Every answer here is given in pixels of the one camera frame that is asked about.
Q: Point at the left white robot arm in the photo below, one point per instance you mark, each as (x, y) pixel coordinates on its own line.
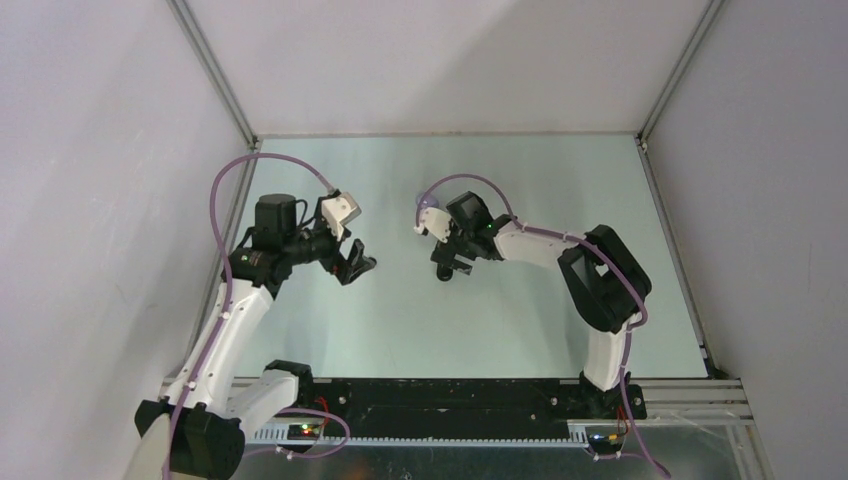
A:
(207, 425)

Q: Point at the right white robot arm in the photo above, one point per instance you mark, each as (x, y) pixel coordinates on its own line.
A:
(607, 285)

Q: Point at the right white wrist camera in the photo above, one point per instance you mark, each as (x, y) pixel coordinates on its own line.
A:
(434, 221)

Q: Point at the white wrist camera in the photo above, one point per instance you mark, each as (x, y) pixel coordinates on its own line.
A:
(338, 210)
(434, 221)

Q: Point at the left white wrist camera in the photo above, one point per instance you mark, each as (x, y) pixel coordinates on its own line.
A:
(338, 210)

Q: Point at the purple earbud charging case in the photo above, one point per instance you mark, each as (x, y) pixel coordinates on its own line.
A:
(426, 200)

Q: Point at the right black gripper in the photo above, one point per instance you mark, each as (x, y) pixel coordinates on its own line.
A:
(446, 252)

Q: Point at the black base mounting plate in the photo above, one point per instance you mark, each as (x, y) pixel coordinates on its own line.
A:
(466, 409)

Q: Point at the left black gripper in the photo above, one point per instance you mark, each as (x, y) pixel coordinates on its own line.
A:
(345, 270)

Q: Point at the aluminium frame rail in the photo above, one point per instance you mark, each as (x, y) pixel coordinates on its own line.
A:
(197, 39)

